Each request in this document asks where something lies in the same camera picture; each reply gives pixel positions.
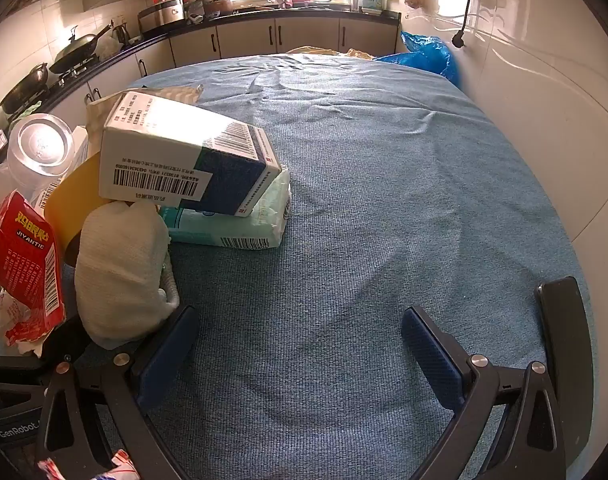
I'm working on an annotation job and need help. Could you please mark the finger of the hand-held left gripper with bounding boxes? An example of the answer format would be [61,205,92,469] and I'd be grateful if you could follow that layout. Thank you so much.
[36,312,92,363]

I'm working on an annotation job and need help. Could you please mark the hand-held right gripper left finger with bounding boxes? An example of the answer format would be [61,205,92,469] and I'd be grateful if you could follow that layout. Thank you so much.
[36,304,205,480]

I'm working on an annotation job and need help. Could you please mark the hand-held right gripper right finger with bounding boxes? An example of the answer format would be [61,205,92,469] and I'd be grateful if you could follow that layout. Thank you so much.
[401,276,596,480]

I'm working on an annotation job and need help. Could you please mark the white cloth ball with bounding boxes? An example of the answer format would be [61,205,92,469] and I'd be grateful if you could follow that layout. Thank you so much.
[74,201,174,350]

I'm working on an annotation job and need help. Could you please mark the red snack packet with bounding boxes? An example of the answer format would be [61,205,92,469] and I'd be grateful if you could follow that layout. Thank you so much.
[0,189,68,347]

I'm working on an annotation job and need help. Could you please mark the teal tissue packet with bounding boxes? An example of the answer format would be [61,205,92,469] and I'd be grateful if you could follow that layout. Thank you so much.
[158,166,292,251]

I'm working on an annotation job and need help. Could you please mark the blue tablecloth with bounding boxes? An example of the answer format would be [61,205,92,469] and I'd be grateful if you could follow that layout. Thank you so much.
[0,52,602,480]

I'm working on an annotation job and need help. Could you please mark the translucent plastic bottle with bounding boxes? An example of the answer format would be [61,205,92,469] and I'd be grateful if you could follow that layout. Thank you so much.
[0,112,76,226]

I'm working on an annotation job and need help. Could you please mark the white medicine box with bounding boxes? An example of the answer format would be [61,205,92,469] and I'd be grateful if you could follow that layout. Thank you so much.
[98,91,283,217]

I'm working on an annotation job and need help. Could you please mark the green cloth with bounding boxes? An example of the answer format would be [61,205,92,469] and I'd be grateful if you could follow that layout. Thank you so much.
[9,101,44,126]

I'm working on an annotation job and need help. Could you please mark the black wok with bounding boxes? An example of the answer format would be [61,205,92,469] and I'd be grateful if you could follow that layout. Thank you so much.
[0,62,50,115]

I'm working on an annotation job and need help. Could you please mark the gas stove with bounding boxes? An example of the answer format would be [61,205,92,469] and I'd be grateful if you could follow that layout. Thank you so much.
[46,57,102,96]

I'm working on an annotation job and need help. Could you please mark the blue plastic bag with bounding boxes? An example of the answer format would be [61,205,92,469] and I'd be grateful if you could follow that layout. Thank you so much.
[374,31,461,86]

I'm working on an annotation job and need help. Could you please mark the yellow plastic bag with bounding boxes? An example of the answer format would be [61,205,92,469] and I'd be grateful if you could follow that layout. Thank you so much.
[286,45,380,61]

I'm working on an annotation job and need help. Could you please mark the silver cooker pot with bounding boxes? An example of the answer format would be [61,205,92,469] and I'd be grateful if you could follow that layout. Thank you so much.
[136,0,186,36]

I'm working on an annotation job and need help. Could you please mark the grey base cabinets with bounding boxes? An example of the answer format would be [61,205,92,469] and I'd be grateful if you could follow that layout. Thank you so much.
[44,16,402,126]

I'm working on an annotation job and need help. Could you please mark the small steel pot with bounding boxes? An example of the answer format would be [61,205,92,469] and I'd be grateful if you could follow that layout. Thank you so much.
[186,0,234,20]

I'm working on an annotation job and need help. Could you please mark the black kitchen countertop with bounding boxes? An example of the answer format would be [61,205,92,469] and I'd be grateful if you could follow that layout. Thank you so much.
[0,2,402,171]

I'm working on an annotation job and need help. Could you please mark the lidded wok with handle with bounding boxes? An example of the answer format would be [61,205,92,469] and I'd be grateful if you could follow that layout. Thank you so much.
[49,25,116,75]

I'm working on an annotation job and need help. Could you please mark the black power cable with plug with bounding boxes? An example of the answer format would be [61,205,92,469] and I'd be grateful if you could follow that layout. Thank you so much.
[451,0,477,50]

